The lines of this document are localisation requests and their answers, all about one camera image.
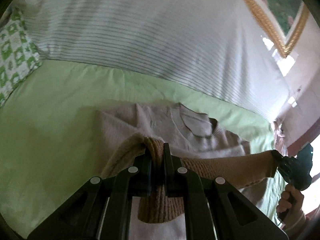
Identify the white striped duvet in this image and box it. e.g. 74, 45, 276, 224
12, 0, 290, 121

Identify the gold framed floral headboard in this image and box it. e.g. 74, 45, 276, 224
244, 0, 310, 58

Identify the beige knit sweater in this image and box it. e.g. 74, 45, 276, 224
96, 102, 283, 240

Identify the person's right hand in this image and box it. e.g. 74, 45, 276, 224
276, 184, 304, 225

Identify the green checkered pillow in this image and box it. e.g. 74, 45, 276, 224
1, 9, 42, 106

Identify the light green bed sheet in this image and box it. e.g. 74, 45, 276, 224
1, 60, 274, 238

